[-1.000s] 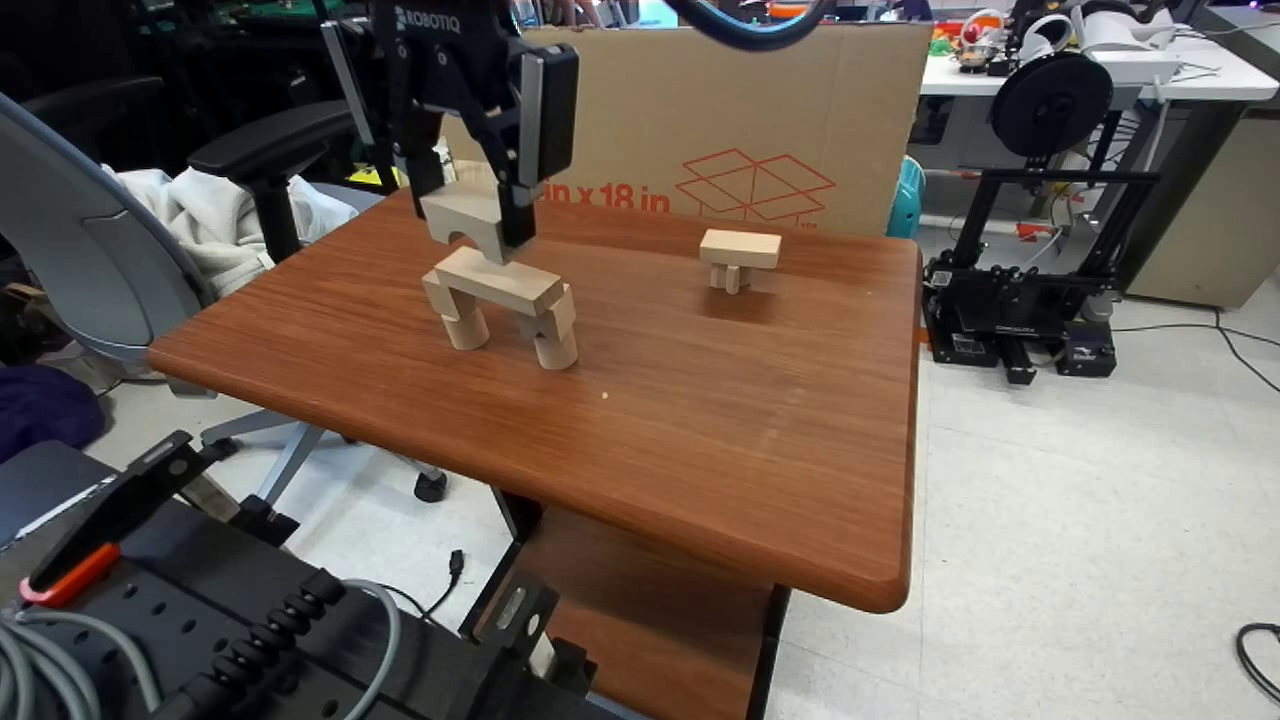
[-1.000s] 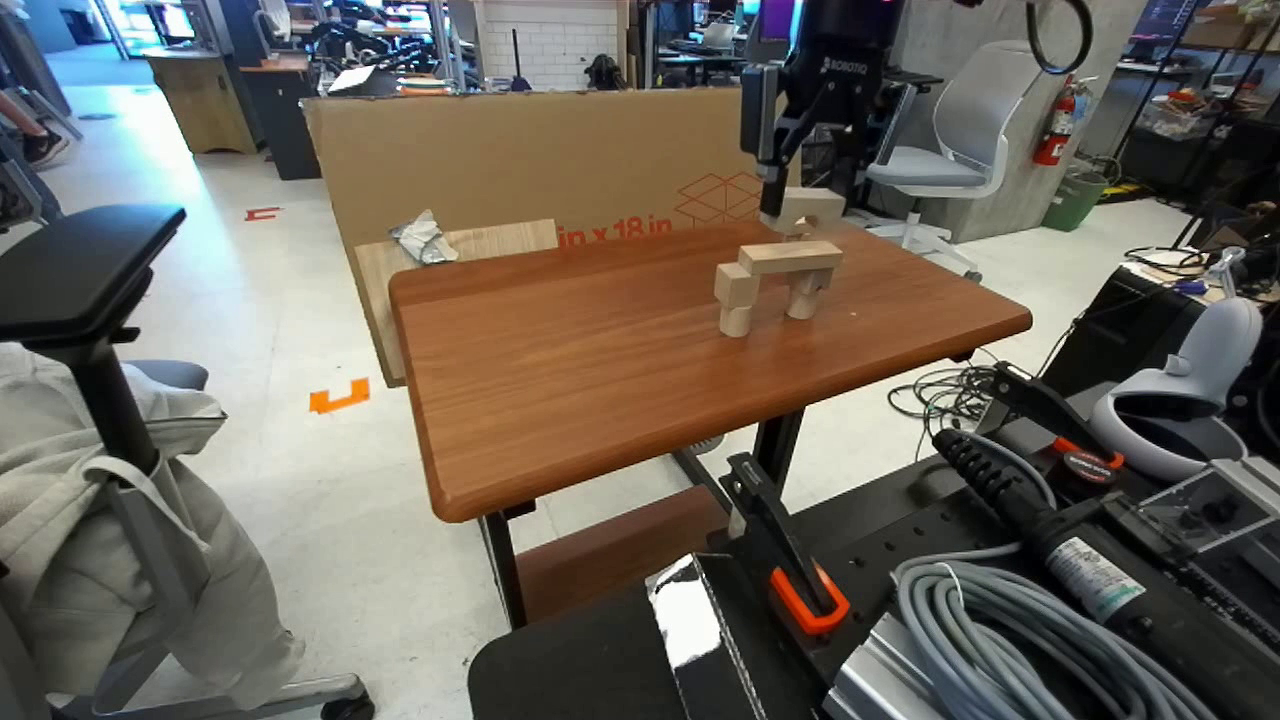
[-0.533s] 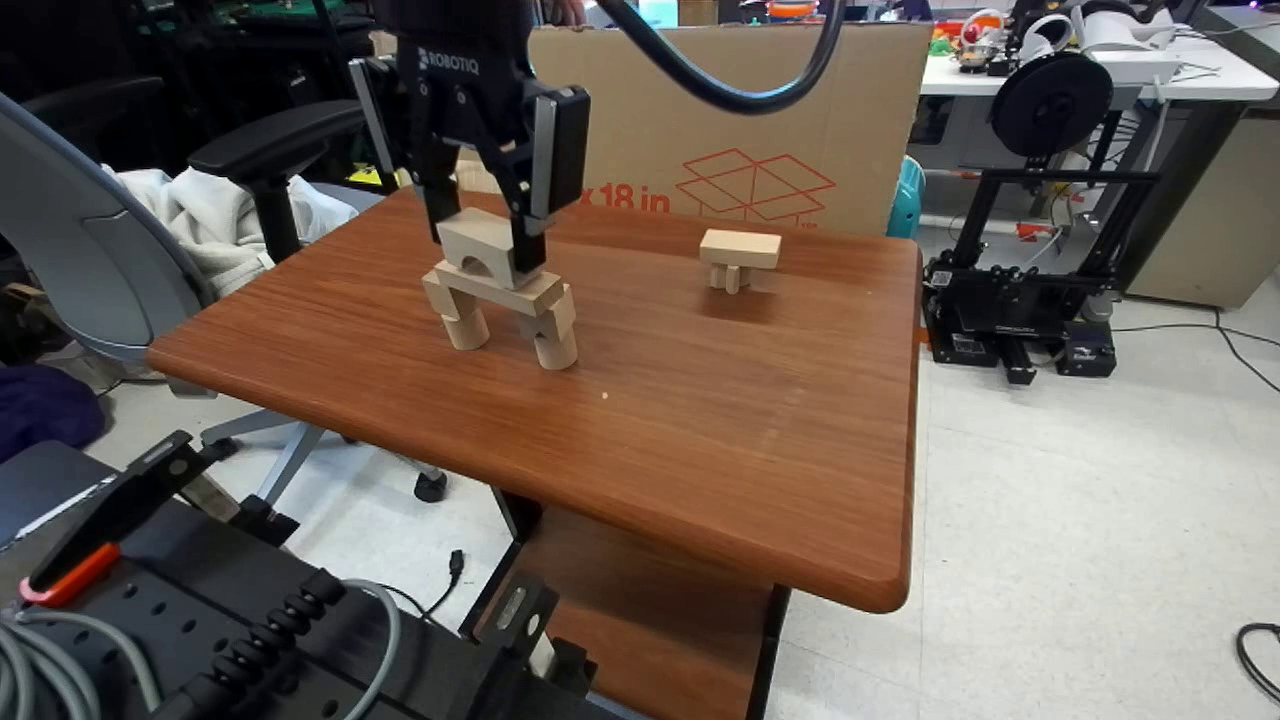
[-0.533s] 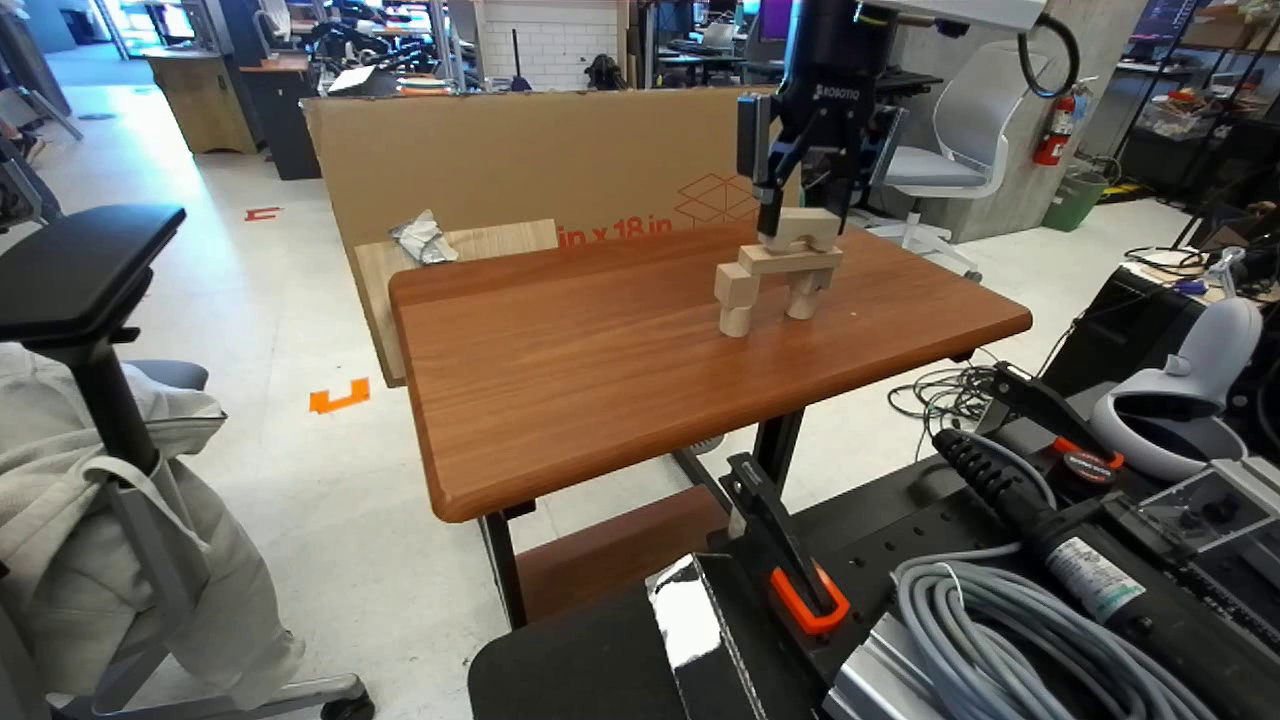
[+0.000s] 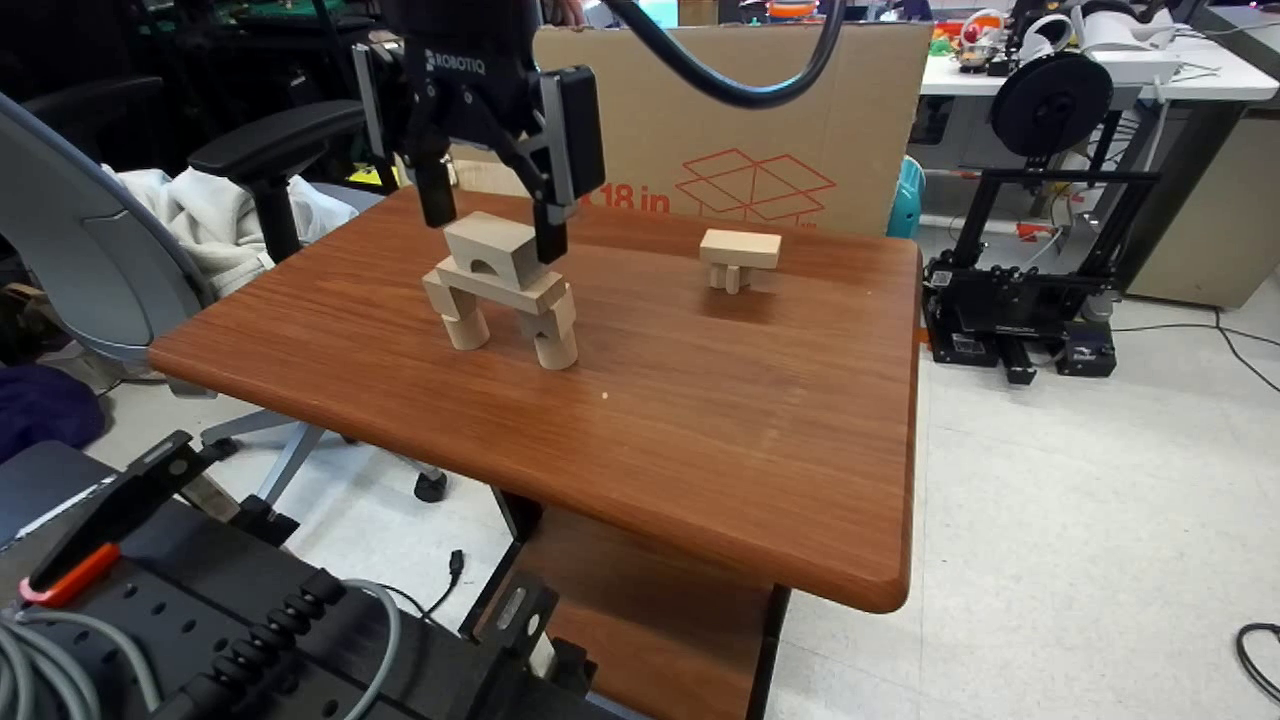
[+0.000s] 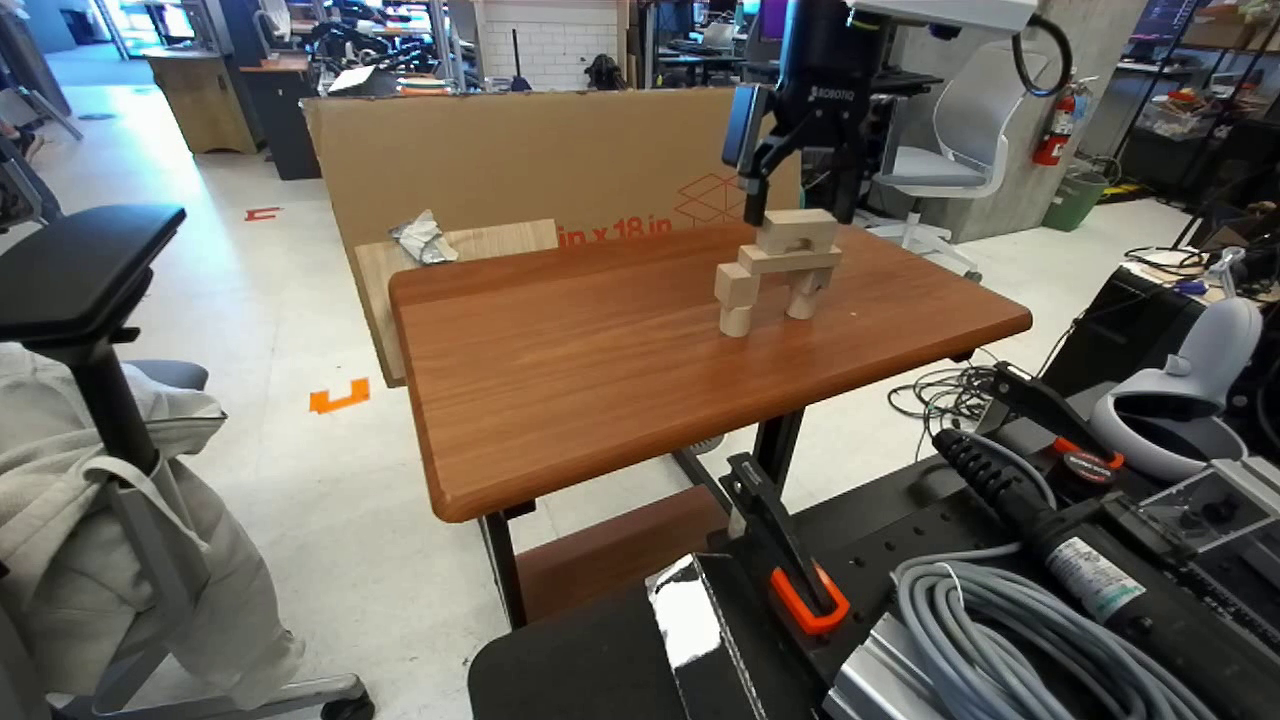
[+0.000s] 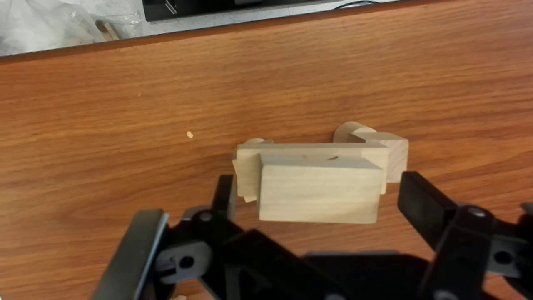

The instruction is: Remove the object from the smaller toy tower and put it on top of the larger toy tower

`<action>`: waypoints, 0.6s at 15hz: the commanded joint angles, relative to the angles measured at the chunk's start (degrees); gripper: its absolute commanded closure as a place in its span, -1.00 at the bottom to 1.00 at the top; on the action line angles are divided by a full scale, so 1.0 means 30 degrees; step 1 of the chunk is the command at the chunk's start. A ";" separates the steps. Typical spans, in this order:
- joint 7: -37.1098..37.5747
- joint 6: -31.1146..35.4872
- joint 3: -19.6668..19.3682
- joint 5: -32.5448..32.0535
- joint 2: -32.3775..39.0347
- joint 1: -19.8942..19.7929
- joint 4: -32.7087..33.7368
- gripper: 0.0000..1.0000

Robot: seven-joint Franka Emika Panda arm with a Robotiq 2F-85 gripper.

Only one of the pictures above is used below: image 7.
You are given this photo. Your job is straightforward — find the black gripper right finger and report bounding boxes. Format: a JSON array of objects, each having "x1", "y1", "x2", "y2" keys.
[{"x1": 397, "y1": 169, "x2": 497, "y2": 263}]

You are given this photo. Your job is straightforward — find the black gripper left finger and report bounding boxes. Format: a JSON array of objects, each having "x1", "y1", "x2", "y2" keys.
[{"x1": 190, "y1": 173, "x2": 257, "y2": 253}]

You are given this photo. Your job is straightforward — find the light wooden rectangular block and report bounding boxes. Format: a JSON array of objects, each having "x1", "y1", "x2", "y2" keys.
[{"x1": 257, "y1": 153, "x2": 389, "y2": 224}]

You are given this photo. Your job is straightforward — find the long light wooden beam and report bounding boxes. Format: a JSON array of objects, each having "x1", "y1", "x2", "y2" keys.
[{"x1": 235, "y1": 141, "x2": 392, "y2": 203}]

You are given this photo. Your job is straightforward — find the small wooden cube block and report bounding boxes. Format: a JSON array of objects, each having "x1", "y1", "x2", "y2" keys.
[{"x1": 355, "y1": 128, "x2": 412, "y2": 184}]

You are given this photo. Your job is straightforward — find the wooden cylinder pillar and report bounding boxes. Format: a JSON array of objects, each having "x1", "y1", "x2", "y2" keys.
[
  {"x1": 242, "y1": 136, "x2": 277, "y2": 148},
  {"x1": 332, "y1": 119, "x2": 380, "y2": 144}
]

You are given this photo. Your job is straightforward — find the black perforated workbench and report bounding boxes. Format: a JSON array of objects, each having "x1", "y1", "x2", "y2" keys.
[{"x1": 142, "y1": 0, "x2": 347, "y2": 23}]

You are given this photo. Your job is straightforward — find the white crumpled plastic sheet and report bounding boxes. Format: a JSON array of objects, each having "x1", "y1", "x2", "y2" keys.
[{"x1": 0, "y1": 0, "x2": 144, "y2": 56}]

